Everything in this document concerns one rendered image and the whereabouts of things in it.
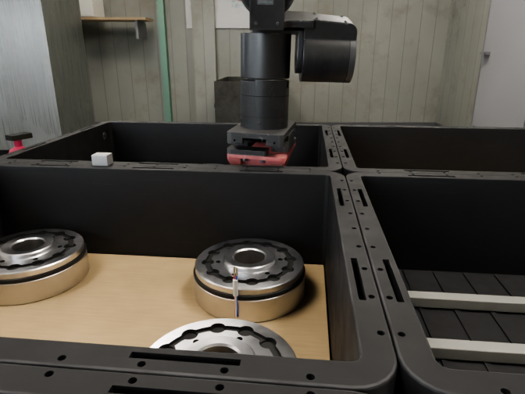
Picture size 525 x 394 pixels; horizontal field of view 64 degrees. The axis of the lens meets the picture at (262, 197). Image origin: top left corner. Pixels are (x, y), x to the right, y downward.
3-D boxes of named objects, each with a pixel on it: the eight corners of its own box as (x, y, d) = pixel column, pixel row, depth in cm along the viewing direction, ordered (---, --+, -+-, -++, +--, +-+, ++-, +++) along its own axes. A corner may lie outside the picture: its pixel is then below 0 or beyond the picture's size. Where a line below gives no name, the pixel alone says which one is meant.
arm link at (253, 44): (241, 24, 50) (239, 21, 44) (300, 25, 50) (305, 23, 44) (241, 84, 52) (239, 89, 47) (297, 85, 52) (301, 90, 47)
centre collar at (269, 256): (216, 272, 37) (216, 266, 37) (230, 248, 42) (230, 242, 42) (271, 277, 37) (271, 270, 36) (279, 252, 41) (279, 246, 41)
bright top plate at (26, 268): (-59, 276, 38) (-60, 270, 37) (16, 231, 47) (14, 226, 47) (48, 282, 37) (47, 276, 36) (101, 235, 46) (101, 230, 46)
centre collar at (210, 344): (165, 392, 24) (164, 384, 24) (192, 338, 29) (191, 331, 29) (248, 404, 23) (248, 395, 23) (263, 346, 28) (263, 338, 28)
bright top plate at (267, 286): (178, 289, 36) (178, 283, 35) (212, 239, 45) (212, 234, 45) (298, 301, 34) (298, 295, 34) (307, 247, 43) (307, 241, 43)
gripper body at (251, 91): (295, 134, 55) (298, 76, 53) (283, 152, 46) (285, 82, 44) (248, 131, 57) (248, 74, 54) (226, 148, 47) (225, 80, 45)
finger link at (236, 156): (291, 199, 56) (294, 128, 53) (282, 219, 49) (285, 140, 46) (241, 195, 57) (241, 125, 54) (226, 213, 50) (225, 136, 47)
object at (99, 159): (91, 166, 45) (90, 155, 45) (98, 162, 47) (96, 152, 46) (108, 166, 45) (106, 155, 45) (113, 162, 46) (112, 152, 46)
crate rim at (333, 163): (-13, 181, 48) (-17, 161, 47) (106, 134, 76) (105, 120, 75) (342, 193, 44) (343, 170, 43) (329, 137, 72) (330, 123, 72)
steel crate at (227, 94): (283, 129, 605) (284, 76, 581) (287, 144, 505) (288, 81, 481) (223, 129, 606) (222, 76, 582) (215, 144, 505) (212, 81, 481)
